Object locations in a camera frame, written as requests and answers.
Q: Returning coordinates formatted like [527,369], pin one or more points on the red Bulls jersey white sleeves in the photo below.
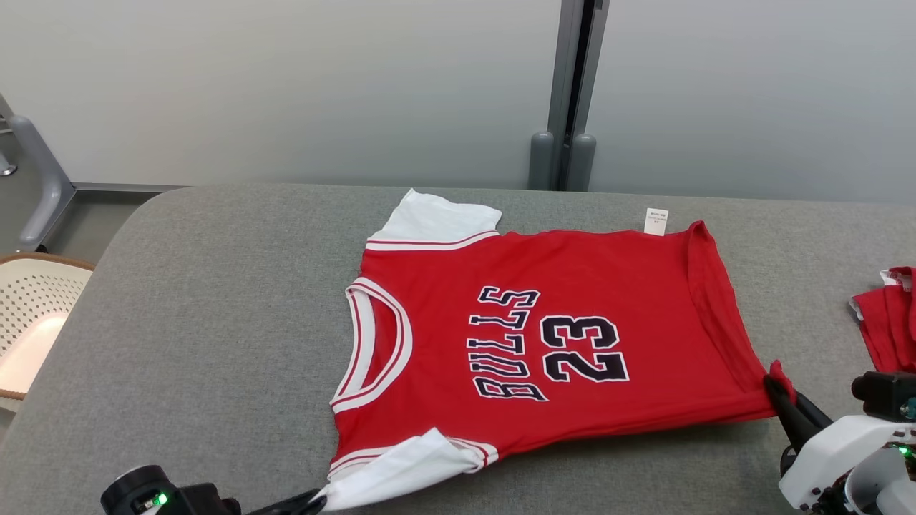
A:
[572,272]

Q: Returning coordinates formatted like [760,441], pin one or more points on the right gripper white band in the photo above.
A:
[830,458]

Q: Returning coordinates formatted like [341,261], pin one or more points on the grey metal tube frame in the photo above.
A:
[46,179]

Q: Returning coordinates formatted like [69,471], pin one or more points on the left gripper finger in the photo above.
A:
[293,504]

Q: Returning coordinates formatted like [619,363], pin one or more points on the folded red garment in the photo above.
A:
[887,322]

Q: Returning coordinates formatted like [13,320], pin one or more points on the grey cylinder post foot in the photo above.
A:
[541,161]
[583,163]

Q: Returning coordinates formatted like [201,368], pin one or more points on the cream perforated laundry basket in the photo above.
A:
[36,315]

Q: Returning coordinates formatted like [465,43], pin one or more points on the dark grey partition post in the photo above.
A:
[576,71]

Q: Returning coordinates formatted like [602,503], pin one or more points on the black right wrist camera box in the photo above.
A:
[884,393]

